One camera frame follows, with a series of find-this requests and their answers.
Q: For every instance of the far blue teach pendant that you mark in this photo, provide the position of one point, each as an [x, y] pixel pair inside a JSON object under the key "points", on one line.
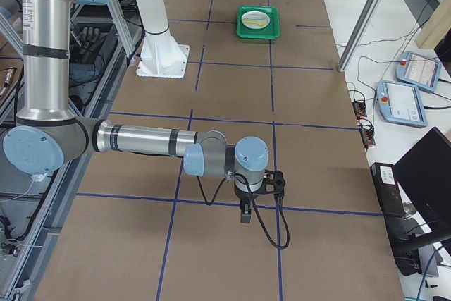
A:
{"points": [[416, 69]]}

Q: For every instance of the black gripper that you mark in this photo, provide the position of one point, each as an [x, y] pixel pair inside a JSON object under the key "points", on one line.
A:
{"points": [[243, 196]]}

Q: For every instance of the black laptop monitor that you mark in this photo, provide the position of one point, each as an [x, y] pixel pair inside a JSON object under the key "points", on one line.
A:
{"points": [[424, 174]]}

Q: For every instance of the blue teach pendant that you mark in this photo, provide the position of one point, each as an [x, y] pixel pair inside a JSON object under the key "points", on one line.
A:
{"points": [[416, 69], [400, 103]]}

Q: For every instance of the aluminium frame post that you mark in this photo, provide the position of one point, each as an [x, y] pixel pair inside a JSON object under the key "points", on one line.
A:
{"points": [[362, 23]]}

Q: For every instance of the yellow plastic spoon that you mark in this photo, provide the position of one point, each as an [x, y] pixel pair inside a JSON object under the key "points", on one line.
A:
{"points": [[255, 24]]}

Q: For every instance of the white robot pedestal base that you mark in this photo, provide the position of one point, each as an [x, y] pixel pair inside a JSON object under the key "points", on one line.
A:
{"points": [[161, 56]]}

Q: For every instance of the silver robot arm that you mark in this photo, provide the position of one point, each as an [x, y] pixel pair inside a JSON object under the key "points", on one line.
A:
{"points": [[48, 134]]}

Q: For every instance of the near blue teach pendant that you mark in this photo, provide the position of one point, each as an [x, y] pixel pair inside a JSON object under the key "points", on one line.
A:
{"points": [[400, 103]]}

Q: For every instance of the white round plate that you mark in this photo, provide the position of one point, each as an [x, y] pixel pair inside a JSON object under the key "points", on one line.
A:
{"points": [[255, 15]]}

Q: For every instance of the green plastic tray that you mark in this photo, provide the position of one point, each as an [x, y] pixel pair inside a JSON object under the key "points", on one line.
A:
{"points": [[272, 31]]}

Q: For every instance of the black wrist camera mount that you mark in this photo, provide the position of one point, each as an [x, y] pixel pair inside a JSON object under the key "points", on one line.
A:
{"points": [[273, 184]]}

